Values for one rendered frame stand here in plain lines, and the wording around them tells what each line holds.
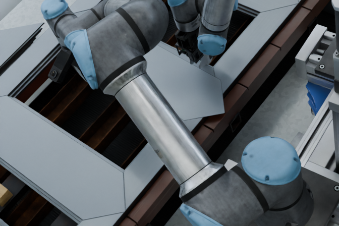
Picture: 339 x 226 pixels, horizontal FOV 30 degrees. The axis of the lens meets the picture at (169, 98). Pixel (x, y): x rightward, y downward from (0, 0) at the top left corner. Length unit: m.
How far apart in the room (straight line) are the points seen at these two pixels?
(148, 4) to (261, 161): 0.41
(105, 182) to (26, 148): 0.31
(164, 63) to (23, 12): 0.77
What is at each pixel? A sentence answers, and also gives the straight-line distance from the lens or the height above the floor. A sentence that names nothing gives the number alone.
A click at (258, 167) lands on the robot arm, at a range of 1.31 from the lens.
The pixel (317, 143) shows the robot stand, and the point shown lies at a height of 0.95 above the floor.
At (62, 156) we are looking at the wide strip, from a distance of 2.00.
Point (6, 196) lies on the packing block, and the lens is 2.07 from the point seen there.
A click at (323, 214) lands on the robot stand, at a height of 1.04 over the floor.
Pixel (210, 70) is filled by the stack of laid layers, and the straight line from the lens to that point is 2.02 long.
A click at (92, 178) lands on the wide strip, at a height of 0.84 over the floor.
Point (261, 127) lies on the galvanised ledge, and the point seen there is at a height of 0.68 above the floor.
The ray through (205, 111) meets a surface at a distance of 1.93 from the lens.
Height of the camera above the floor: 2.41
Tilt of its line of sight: 52 degrees down
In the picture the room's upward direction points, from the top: 23 degrees counter-clockwise
